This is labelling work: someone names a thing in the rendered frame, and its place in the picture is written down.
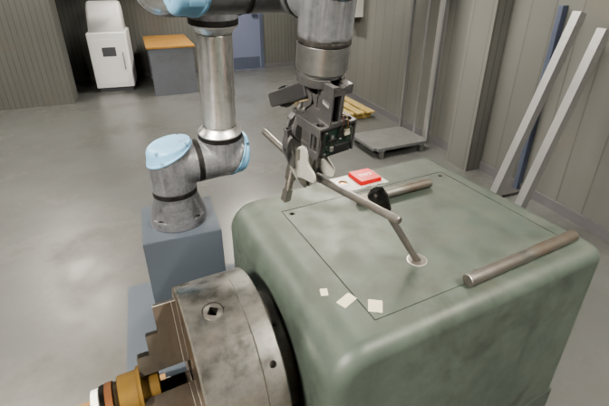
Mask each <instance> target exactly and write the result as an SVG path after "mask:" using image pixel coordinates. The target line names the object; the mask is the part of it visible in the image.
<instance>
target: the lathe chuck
mask: <svg viewBox="0 0 609 406"><path fill-rule="evenodd" d="M173 290H174V292H173ZM171 291H172V298H175V297H176V298H175V299H176V302H177V306H178V310H179V317H180V321H181V325H182V330H183V333H184V337H185V342H186V346H187V350H188V357H189V360H188V361H185V364H186V367H187V371H188V370H193V373H194V377H195V381H196V385H197V388H198V394H199V397H200V400H201V403H202V406H270V401H269V397H268V392H267V388H266V381H265V377H264V374H263V370H262V366H261V362H260V360H259V356H258V353H257V349H256V345H255V342H254V338H253V335H252V333H251V330H250V327H249V324H248V322H247V318H246V316H245V313H244V310H243V308H242V305H241V304H240V302H239V299H238V297H237V294H236V292H235V290H234V288H233V286H232V285H231V283H230V282H229V280H228V279H227V277H226V276H225V275H224V274H222V273H217V274H214V275H208V276H205V277H202V278H199V279H196V280H193V281H189V282H187V283H185V284H181V285H175V286H173V287H172V290H171ZM174 295H175V296H174ZM212 303H216V304H220V305H221V306H222V307H223V310H224V313H223V314H222V315H221V317H219V318H218V319H217V320H212V321H211V320H207V319H206V318H204V317H203V315H202V310H203V308H204V307H205V306H206V305H208V304H212Z"/></svg>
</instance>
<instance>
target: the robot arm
mask: <svg viewBox="0 0 609 406"><path fill-rule="evenodd" d="M135 2H136V3H137V4H138V5H139V6H140V7H141V8H142V9H143V10H145V11H146V12H149V13H151V14H154V15H160V16H166V17H187V18H188V25H189V26H190V27H191V28H192V29H193V30H194V31H195V33H196V44H197V55H198V76H199V87H200V98H201V109H202V120H203V124H202V125H201V126H200V127H199V128H198V138H196V139H191V138H190V137H189V136H188V135H186V134H171V135H168V136H164V137H161V138H159V139H157V140H155V141H153V142H152V143H151V144H150V145H149V146H148V147H147V149H146V160H147V161H146V166H147V168H148V171H149V176H150V184H151V190H152V195H153V200H152V206H151V211H150V222H151V225H152V227H153V228H154V229H156V230H158V231H159V232H163V233H180V232H185V231H189V230H191V229H193V228H195V227H198V226H200V225H201V224H202V223H203V222H204V221H205V220H206V218H207V209H206V206H205V204H204V202H203V200H202V198H201V196H200V195H199V193H198V189H197V182H200V181H203V180H207V179H214V178H219V177H223V176H226V175H234V174H235V173H238V172H241V171H243V170H244V169H246V168H247V165H248V163H249V160H250V146H249V140H248V137H247V135H246V134H245V133H244V132H243V131H242V130H241V127H240V126H239V125H237V124H236V109H235V85H234V62H233V38H232V32H233V30H234V29H235V28H236V27H237V26H238V16H239V15H244V14H264V13H289V14H290V15H293V16H295V17H297V18H298V26H297V39H296V56H295V67H296V69H297V74H296V79H297V81H298V83H295V84H293V85H290V86H287V85H284V86H281V87H279V88H278V89H277V90H276V91H273V92H270V93H269V94H268V97H269V101H270V105H271V106H272V107H275V106H279V105H280V106H281V107H284V108H287V107H290V106H292V105H293V104H294V103H295V102H298V103H297V104H296V105H297V107H294V108H292V111H291V113H290V114H289V115H288V116H287V118H288V122H287V125H286V128H284V137H283V151H284V154H285V157H286V160H287V162H288V164H289V165H290V168H291V170H292V171H293V173H294V175H295V178H296V179H297V181H298V182H299V183H300V184H301V185H302V186H303V187H304V188H306V185H307V186H311V184H312V183H315V182H316V176H315V173H317V174H318V172H319V173H322V174H324V175H326V176H329V177H332V176H333V175H334V173H335V168H334V165H333V163H332V162H331V161H330V159H329V156H331V155H334V154H336V153H339V152H342V151H345V150H348V149H349V148H350V149H352V148H353V141H354V135H355V129H356V123H357V119H356V118H354V117H353V116H352V115H350V114H348V113H347V112H345V111H343V105H344V97H345V94H348V93H352V92H353V83H352V82H349V81H347V80H345V78H346V73H347V71H348V65H349V58H350V51H351V44H352V38H353V24H354V17H355V10H356V3H357V0H135ZM306 99H308V100H306ZM303 100H306V101H303ZM352 130H353V132H352ZM351 136H352V138H351Z"/></svg>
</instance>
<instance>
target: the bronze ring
mask: <svg viewBox="0 0 609 406"><path fill-rule="evenodd" d="M160 393H163V390H162V386H161V381H160V374H159V372H154V373H152V374H149V375H146V376H143V377H140V371H139V367H138V365H137V366H135V370H132V371H129V372H126V373H123V374H120V375H118V376H117V377H116V381H115V382H113V381H109V382H106V383H104V384H102V385H100V386H99V388H98V398H99V406H146V405H145V400H146V399H148V398H150V397H152V396H155V395H158V394H160Z"/></svg>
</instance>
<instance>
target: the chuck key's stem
mask: <svg viewBox="0 0 609 406"><path fill-rule="evenodd" d="M285 179H286V181H285V186H284V187H283V191H282V196H281V199H282V200H283V201H284V202H285V203H286V202H289V201H290V200H291V197H292V193H293V189H292V186H293V183H294V181H295V180H296V178H295V175H294V173H293V171H292V170H291V168H290V165H289V164H288V162H287V166H286V171H285Z"/></svg>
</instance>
